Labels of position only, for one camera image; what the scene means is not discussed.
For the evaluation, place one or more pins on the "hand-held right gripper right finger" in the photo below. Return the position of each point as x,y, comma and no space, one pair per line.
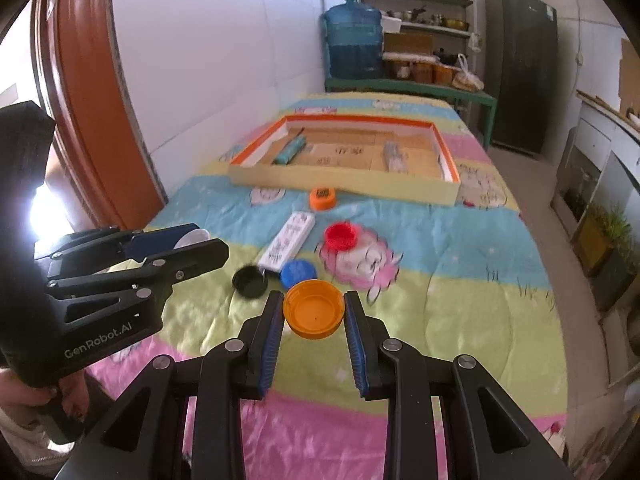
357,345

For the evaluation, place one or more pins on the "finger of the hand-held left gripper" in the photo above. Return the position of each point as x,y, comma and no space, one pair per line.
200,255
155,246

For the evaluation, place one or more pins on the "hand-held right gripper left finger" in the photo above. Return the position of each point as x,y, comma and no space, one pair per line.
267,340

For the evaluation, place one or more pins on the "white bottle cap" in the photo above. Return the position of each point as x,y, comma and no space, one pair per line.
196,236

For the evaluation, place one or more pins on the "large orange bottle cap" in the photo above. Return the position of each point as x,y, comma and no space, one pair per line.
314,309

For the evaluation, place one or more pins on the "black bottle cap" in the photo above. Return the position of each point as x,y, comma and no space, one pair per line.
250,282

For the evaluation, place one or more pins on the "white printed box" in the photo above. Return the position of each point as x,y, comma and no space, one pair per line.
287,241

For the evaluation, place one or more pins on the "red bottle cap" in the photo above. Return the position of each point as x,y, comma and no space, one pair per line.
341,236

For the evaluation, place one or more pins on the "cardboard tray with orange rim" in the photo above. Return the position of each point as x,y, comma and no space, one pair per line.
345,160

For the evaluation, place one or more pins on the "person's left forearm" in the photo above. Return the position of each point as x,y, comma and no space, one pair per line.
25,445

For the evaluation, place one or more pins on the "person's left hand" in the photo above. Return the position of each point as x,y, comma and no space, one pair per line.
20,395

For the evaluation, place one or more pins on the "blue bottle cap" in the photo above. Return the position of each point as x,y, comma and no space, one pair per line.
298,274

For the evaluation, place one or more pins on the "small orange labelled cap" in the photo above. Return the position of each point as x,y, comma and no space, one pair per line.
322,198

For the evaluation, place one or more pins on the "teal packet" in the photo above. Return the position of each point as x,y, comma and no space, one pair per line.
290,152

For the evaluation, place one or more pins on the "floral printed box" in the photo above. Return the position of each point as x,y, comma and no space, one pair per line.
398,166

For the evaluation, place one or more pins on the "green bench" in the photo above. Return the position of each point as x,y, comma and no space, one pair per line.
415,89

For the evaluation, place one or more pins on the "blue water jug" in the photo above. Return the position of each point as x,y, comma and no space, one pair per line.
352,40

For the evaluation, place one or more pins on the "orange glass jar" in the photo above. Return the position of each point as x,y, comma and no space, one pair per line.
421,71
442,74

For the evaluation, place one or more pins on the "clear plastic bag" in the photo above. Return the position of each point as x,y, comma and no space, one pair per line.
467,80

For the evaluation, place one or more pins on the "brown cardboard box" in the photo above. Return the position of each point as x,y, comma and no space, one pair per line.
407,42

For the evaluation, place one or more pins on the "white tub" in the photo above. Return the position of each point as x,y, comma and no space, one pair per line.
392,23

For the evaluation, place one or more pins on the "white cabinet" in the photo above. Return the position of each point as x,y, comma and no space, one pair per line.
600,150

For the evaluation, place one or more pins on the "dark refrigerator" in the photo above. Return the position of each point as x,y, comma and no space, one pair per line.
520,60

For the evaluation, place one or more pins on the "red door frame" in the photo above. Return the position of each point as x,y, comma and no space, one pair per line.
85,110

